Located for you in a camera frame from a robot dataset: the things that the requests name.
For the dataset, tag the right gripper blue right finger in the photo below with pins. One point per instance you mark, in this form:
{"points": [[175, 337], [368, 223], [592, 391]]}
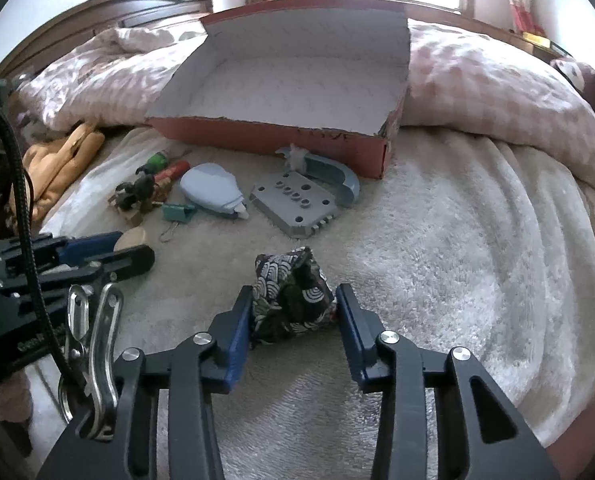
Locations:
{"points": [[382, 361]]}

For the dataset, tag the cartoon mouse figurine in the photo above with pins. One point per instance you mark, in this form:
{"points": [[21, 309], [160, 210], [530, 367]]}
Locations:
{"points": [[141, 194]]}

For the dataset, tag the dark wooden headboard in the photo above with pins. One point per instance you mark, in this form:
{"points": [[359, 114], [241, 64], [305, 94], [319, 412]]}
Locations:
{"points": [[77, 25]]}

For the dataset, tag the orange plush toy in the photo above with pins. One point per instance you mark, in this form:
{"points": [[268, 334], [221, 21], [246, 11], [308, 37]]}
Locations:
{"points": [[54, 166]]}

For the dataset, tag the teal binder clip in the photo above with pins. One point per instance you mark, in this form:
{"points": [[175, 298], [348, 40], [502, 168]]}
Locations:
{"points": [[176, 215]]}

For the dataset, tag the red cardboard box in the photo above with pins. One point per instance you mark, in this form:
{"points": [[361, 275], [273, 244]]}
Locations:
{"points": [[329, 76]]}

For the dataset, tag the blue grey curved tool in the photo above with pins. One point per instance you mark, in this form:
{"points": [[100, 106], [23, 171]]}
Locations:
{"points": [[342, 178]]}

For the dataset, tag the grey plate with holes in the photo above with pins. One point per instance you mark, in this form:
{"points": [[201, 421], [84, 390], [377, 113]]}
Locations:
{"points": [[299, 207]]}

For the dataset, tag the black white patterned pouch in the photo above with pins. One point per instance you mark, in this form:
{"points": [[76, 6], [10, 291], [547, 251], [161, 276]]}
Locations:
{"points": [[291, 297]]}

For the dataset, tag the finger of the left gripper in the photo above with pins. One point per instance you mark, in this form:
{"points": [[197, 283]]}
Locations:
{"points": [[112, 267], [51, 251]]}

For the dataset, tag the wooden toy piece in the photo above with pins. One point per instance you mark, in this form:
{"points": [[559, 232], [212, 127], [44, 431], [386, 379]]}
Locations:
{"points": [[135, 235]]}

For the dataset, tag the green capped small bottle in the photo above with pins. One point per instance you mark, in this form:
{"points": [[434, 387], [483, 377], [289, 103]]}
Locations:
{"points": [[155, 164]]}

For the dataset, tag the red tube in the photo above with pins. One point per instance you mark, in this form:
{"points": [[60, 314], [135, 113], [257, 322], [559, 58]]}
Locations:
{"points": [[173, 172]]}

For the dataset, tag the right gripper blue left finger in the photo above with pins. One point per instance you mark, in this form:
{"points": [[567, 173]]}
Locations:
{"points": [[201, 366]]}

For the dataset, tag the silver metal spring clip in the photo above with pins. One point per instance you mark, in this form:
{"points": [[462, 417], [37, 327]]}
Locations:
{"points": [[91, 331]]}

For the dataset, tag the pink checkered quilt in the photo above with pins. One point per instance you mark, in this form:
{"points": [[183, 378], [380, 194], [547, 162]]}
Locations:
{"points": [[460, 80]]}

